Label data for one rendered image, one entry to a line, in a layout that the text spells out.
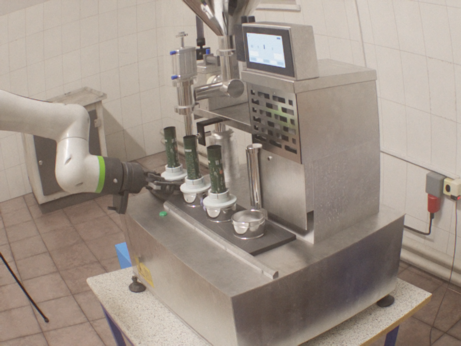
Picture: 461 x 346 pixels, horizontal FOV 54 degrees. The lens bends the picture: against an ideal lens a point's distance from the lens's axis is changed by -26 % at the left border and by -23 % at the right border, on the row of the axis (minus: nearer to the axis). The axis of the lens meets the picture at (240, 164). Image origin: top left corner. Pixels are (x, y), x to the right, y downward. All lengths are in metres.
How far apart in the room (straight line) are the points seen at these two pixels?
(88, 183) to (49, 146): 2.83
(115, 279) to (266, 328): 0.68
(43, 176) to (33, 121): 2.89
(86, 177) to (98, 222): 2.67
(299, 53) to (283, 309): 0.49
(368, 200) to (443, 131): 1.41
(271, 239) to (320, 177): 0.16
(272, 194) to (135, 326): 0.52
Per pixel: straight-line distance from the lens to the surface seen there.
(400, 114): 2.81
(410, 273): 2.96
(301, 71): 1.04
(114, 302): 1.53
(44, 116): 1.32
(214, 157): 1.24
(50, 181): 4.21
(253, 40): 1.12
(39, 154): 4.14
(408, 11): 2.62
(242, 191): 1.46
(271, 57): 1.08
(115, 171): 1.35
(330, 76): 1.09
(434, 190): 2.66
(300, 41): 1.04
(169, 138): 1.43
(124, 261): 2.15
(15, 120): 1.29
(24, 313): 2.99
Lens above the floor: 1.57
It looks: 19 degrees down
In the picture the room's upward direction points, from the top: 5 degrees counter-clockwise
